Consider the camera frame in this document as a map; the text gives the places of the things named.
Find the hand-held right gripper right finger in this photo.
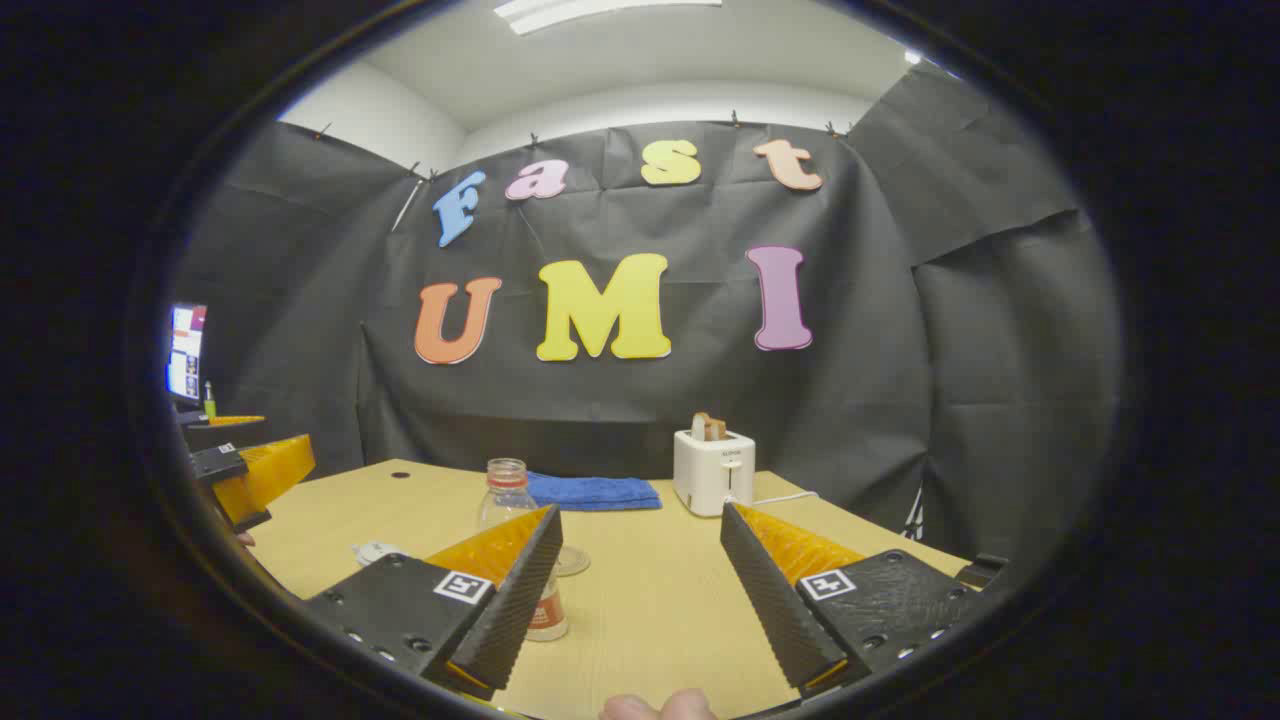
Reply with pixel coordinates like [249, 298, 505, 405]
[720, 502, 1009, 699]

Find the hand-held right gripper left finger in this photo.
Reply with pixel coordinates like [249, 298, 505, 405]
[305, 505, 564, 701]

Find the clear plastic water bottle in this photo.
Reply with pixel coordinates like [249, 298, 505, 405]
[477, 458, 571, 642]

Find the computer monitor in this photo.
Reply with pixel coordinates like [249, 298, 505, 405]
[166, 303, 209, 406]

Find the blue folded towel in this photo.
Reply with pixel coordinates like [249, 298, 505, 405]
[526, 472, 663, 513]

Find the white toaster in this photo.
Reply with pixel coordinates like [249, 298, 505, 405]
[673, 428, 757, 518]

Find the black backdrop cloth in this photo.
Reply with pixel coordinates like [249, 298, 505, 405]
[172, 62, 1123, 591]

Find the ceiling light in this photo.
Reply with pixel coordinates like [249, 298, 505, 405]
[494, 0, 723, 37]

